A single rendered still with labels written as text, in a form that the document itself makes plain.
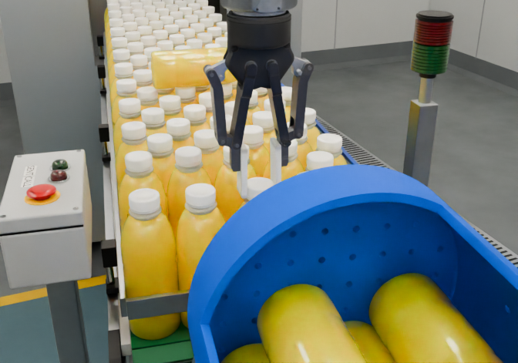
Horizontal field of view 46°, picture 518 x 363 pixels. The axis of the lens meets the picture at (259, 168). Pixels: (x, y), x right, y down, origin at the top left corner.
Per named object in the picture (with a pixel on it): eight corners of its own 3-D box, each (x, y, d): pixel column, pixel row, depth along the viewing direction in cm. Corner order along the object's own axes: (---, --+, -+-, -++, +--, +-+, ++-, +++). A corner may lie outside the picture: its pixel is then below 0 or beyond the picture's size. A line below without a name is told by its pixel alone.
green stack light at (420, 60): (420, 75, 106) (423, 47, 104) (403, 65, 112) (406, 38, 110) (453, 73, 107) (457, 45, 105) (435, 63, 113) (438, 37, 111)
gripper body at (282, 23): (229, 17, 67) (230, 99, 71) (304, 14, 69) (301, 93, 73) (216, 5, 73) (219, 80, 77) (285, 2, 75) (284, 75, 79)
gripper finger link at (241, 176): (247, 149, 76) (241, 149, 76) (247, 198, 79) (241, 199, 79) (242, 139, 79) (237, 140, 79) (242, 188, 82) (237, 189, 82)
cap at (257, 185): (238, 198, 81) (238, 186, 80) (255, 186, 84) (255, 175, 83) (263, 206, 79) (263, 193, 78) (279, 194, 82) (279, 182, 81)
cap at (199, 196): (201, 213, 77) (201, 200, 76) (179, 204, 79) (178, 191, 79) (222, 201, 80) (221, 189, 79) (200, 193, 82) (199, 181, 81)
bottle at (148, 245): (179, 306, 90) (173, 193, 82) (180, 338, 83) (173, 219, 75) (131, 310, 89) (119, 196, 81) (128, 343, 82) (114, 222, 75)
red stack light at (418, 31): (423, 47, 104) (426, 24, 102) (406, 38, 110) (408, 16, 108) (457, 45, 105) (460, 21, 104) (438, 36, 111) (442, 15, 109)
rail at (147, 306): (128, 320, 79) (126, 301, 78) (127, 317, 80) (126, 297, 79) (412, 277, 88) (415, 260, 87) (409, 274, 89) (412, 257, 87)
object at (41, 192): (25, 205, 76) (24, 196, 76) (28, 192, 79) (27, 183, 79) (56, 201, 77) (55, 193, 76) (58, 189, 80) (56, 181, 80)
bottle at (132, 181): (139, 257, 101) (129, 154, 93) (178, 264, 99) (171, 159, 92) (118, 282, 95) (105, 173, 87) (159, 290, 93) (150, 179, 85)
